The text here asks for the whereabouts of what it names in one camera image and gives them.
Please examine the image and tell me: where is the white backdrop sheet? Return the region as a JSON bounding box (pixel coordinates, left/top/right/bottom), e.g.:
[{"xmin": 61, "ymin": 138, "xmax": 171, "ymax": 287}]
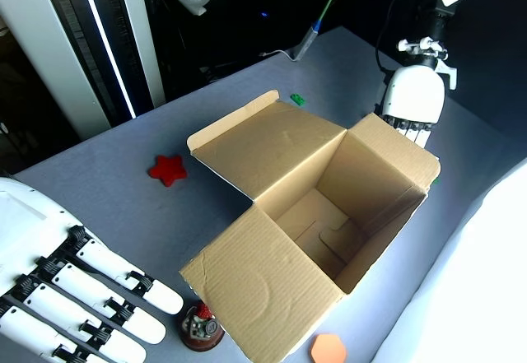
[{"xmin": 370, "ymin": 161, "xmax": 527, "ymax": 363}]

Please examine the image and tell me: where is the grey table cloth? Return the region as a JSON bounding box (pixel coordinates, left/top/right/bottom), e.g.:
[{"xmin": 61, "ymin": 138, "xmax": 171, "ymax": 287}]
[{"xmin": 0, "ymin": 25, "xmax": 527, "ymax": 363}]

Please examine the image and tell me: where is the brown cupcake toy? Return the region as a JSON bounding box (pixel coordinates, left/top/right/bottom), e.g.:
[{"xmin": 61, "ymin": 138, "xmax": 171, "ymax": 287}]
[{"xmin": 180, "ymin": 301, "xmax": 226, "ymax": 352}]

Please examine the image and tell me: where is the orange hexagon block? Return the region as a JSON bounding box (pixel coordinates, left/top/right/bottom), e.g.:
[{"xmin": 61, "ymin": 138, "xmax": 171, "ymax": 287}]
[{"xmin": 310, "ymin": 333, "xmax": 348, "ymax": 363}]

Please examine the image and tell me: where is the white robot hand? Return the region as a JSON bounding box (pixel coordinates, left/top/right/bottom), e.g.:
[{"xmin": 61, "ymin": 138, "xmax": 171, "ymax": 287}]
[
  {"xmin": 379, "ymin": 66, "xmax": 447, "ymax": 149},
  {"xmin": 0, "ymin": 176, "xmax": 185, "ymax": 363}
]

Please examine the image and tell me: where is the red star block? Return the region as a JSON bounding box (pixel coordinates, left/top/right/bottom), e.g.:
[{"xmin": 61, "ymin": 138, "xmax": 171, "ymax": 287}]
[{"xmin": 147, "ymin": 154, "xmax": 189, "ymax": 188}]

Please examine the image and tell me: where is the brown cardboard box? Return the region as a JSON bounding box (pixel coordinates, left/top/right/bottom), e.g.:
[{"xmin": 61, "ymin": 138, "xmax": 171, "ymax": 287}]
[{"xmin": 179, "ymin": 89, "xmax": 442, "ymax": 363}]

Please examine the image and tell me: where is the white machine frame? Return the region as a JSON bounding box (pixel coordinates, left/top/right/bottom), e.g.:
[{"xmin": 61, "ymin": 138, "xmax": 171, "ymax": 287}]
[{"xmin": 0, "ymin": 0, "xmax": 166, "ymax": 142}]

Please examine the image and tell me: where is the grey cable adapter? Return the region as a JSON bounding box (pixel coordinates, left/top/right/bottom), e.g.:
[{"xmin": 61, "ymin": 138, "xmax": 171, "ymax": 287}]
[{"xmin": 292, "ymin": 21, "xmax": 321, "ymax": 62}]

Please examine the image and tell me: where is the thin white cable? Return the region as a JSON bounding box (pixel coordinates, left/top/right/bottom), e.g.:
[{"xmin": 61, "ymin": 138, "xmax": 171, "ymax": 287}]
[{"xmin": 260, "ymin": 48, "xmax": 296, "ymax": 61}]

